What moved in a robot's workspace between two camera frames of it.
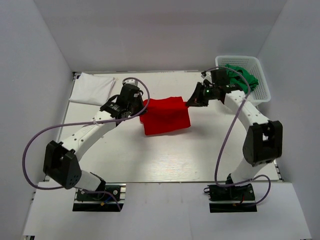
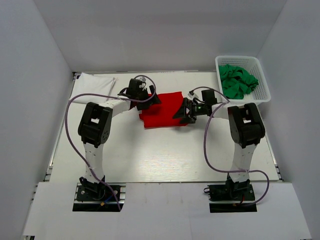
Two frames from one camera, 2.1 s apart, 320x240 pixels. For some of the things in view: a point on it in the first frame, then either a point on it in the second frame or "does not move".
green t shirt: (237, 79) does not move
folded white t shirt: (92, 89) does not move
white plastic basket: (251, 65) does not move
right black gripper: (196, 100) to (190, 117)
